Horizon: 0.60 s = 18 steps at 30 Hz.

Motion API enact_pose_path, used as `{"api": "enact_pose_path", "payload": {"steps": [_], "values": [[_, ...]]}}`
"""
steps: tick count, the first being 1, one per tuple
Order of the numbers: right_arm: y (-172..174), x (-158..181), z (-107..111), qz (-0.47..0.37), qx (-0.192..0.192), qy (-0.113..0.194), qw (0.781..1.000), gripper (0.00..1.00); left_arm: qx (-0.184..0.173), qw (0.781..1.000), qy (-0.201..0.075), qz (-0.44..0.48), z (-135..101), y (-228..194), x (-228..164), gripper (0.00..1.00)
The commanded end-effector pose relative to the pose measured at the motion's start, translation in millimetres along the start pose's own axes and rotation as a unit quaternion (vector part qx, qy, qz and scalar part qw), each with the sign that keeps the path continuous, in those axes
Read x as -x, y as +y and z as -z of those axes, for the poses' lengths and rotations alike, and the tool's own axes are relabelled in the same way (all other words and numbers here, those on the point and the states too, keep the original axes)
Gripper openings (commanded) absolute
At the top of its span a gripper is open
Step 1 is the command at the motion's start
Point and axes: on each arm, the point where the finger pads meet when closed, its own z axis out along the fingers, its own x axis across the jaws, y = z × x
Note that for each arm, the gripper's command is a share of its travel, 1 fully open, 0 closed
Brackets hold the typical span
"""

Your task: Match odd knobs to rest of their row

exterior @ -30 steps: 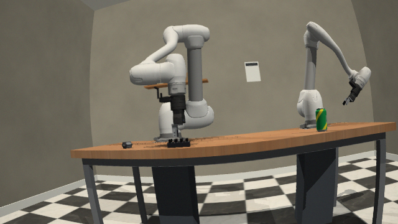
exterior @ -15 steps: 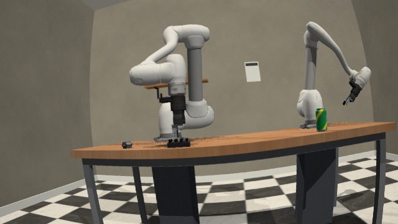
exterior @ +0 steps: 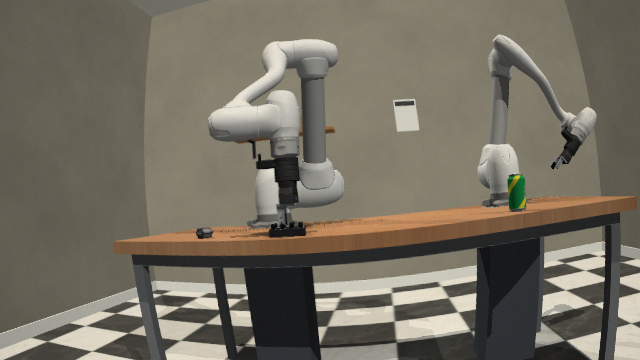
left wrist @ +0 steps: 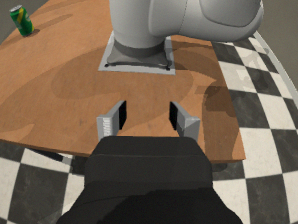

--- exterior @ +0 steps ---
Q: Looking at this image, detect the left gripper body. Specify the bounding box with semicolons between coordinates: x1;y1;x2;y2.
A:
558;126;586;164

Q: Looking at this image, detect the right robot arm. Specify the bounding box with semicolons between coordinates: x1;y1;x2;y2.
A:
208;39;344;228

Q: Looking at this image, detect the green and yellow drink can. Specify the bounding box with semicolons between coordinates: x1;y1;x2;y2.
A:
507;173;526;212

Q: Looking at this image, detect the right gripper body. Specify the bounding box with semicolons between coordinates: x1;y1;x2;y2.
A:
256;137;300;204

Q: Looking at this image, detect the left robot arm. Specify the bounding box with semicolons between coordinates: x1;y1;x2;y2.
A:
477;35;597;207

